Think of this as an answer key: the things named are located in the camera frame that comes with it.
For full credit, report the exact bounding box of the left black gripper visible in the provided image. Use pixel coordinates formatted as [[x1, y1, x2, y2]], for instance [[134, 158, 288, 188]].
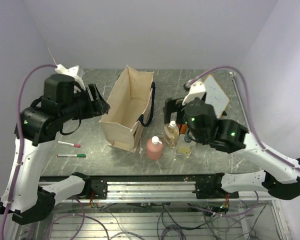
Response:
[[60, 82, 111, 122]]

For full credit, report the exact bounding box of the clear bottle with white cap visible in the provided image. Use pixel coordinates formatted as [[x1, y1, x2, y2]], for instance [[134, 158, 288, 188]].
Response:
[[163, 120, 179, 148]]

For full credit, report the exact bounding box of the amber bottle with black cap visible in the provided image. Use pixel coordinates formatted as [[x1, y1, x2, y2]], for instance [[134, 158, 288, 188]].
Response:
[[175, 134, 196, 158]]

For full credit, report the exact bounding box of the beige canvas tote bag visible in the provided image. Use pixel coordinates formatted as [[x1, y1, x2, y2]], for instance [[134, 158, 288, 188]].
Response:
[[99, 66, 156, 153]]

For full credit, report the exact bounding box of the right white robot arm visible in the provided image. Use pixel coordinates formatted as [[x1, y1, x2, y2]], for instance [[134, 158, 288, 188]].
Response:
[[163, 97, 300, 200]]

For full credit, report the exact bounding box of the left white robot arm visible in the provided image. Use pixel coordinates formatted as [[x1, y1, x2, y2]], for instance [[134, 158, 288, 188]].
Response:
[[0, 64, 110, 225]]

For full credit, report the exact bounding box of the red capped marker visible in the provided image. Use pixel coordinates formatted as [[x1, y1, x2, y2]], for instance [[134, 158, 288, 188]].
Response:
[[57, 141, 81, 148]]

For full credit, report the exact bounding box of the green capped marker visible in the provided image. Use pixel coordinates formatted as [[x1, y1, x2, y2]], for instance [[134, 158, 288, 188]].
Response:
[[56, 153, 87, 158]]

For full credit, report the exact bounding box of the small whiteboard with wooden frame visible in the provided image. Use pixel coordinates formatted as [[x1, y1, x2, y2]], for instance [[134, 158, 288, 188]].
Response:
[[203, 74, 230, 118]]

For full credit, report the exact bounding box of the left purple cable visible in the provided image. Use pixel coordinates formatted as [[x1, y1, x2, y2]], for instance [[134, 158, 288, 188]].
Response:
[[0, 64, 87, 240]]

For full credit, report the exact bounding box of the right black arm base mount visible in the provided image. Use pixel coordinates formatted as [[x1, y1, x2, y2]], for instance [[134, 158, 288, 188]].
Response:
[[192, 182, 239, 200]]

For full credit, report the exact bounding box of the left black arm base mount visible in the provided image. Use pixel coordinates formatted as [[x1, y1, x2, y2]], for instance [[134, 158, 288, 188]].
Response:
[[69, 173, 108, 200]]

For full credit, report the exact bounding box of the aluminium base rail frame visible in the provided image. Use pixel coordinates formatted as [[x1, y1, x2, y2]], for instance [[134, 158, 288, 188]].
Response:
[[4, 174, 291, 240]]

